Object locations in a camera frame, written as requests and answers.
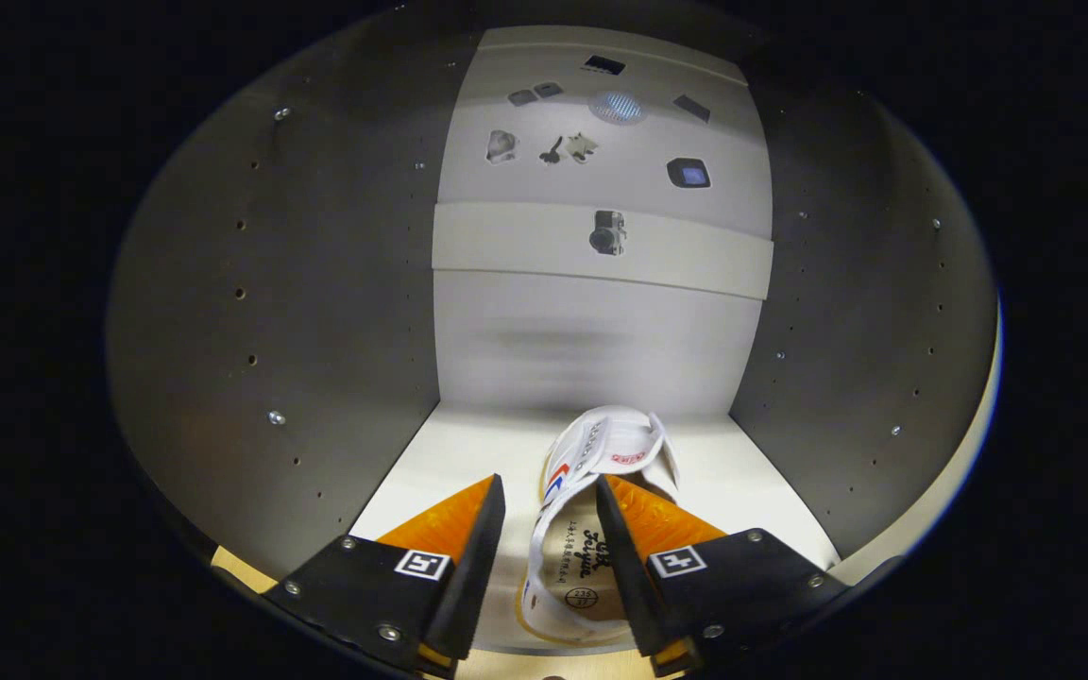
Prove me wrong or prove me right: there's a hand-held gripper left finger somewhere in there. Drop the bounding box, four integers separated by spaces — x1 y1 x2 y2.
263 473 507 679

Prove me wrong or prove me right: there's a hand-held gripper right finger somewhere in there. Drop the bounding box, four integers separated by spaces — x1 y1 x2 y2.
596 473 852 679

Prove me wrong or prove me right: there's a white shoe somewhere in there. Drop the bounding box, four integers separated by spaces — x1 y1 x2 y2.
518 405 682 648

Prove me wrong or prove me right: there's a dark grey shoe cabinet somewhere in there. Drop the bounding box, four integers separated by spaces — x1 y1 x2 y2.
105 24 1003 653

